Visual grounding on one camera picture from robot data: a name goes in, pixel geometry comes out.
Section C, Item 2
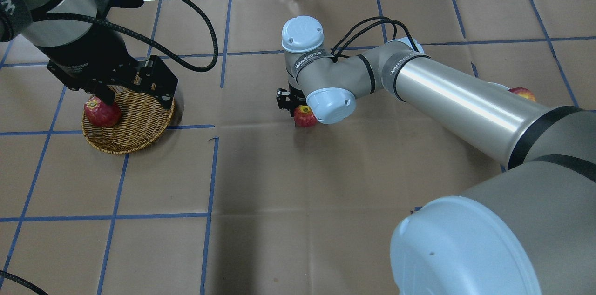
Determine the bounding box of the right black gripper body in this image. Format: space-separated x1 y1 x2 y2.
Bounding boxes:
286 83 307 111

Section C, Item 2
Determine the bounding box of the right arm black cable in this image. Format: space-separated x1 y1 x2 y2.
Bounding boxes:
330 16 420 62

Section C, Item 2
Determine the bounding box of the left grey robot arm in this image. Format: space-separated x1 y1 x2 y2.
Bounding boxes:
1 0 177 109

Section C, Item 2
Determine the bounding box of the red apple on plate right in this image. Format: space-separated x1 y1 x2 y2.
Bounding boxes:
508 87 537 102

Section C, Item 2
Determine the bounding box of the dark red apple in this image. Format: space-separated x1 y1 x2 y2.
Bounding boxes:
84 96 122 127

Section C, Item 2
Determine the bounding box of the woven wicker basket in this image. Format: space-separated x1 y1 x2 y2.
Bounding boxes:
81 86 176 154

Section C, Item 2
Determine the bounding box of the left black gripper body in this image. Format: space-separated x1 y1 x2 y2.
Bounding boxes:
47 24 139 90

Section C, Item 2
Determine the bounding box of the light blue plate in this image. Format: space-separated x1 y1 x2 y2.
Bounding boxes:
488 82 509 92

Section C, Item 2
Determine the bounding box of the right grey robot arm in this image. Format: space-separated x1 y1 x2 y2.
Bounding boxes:
277 15 595 295

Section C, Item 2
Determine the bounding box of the yellow-red apple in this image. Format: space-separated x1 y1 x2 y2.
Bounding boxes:
293 106 318 127

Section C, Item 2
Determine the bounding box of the black braided cable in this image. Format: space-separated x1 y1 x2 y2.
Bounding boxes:
33 0 219 73

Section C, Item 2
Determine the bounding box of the black cable bottom left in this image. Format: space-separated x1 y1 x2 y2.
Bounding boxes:
0 271 49 295

